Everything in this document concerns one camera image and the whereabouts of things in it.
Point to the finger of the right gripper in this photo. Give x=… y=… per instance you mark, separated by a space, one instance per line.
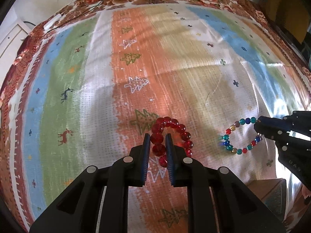
x=274 y=121
x=273 y=131

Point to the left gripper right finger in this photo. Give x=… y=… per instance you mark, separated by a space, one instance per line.
x=218 y=201

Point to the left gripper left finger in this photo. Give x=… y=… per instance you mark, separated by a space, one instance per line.
x=97 y=199

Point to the silver metal tin box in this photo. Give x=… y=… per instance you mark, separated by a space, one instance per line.
x=273 y=193

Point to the person's right hand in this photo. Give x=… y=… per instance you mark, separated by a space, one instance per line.
x=306 y=195

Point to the brown hanging jacket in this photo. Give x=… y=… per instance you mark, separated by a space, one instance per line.
x=291 y=16

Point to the white charger adapter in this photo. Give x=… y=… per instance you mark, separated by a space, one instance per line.
x=50 y=23

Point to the white cabinet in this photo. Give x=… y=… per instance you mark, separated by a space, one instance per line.
x=10 y=44

